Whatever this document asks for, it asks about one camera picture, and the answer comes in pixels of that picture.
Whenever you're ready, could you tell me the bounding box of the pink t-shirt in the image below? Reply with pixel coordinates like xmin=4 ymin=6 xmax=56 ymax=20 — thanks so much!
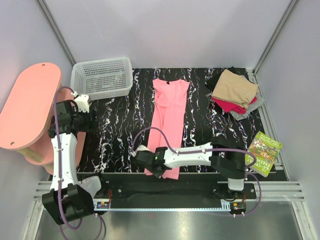
xmin=147 ymin=79 xmax=190 ymax=180

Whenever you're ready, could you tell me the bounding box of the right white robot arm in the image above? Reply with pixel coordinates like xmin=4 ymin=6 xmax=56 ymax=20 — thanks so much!
xmin=146 ymin=140 xmax=248 ymax=199

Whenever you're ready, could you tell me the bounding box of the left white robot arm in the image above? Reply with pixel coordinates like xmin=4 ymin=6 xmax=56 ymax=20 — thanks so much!
xmin=42 ymin=98 xmax=108 ymax=225

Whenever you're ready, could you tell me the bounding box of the white plastic mesh basket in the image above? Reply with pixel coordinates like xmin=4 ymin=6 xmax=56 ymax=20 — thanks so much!
xmin=70 ymin=57 xmax=133 ymax=101

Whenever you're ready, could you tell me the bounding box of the pink three-tier shelf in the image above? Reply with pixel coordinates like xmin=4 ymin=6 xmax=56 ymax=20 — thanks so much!
xmin=0 ymin=62 xmax=87 ymax=176

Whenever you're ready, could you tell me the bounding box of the magenta folded t-shirt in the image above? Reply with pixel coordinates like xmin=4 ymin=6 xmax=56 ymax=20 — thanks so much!
xmin=212 ymin=97 xmax=247 ymax=115

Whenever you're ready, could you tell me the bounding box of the black folded t-shirt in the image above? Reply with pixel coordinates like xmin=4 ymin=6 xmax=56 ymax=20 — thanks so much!
xmin=205 ymin=66 xmax=238 ymax=92

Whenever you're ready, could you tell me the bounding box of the tan folded t-shirt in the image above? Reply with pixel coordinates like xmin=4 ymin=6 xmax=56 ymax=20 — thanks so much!
xmin=211 ymin=69 xmax=260 ymax=109

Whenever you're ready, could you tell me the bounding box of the green treehouse book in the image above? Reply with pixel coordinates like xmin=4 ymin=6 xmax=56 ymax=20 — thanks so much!
xmin=245 ymin=131 xmax=283 ymax=178

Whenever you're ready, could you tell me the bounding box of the grey folded t-shirt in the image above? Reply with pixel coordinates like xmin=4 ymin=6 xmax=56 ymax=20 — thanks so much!
xmin=229 ymin=96 xmax=265 ymax=121

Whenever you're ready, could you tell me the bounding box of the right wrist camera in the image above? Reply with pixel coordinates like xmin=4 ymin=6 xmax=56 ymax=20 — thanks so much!
xmin=134 ymin=145 xmax=159 ymax=168

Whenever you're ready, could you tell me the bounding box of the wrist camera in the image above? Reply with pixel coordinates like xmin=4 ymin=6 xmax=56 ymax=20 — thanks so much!
xmin=134 ymin=145 xmax=159 ymax=168
xmin=71 ymin=91 xmax=91 ymax=113

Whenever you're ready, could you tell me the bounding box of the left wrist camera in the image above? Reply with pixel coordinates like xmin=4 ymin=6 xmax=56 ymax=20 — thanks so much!
xmin=71 ymin=91 xmax=91 ymax=113

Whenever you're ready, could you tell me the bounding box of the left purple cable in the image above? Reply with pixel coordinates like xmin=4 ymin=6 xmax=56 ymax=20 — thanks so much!
xmin=54 ymin=86 xmax=107 ymax=240

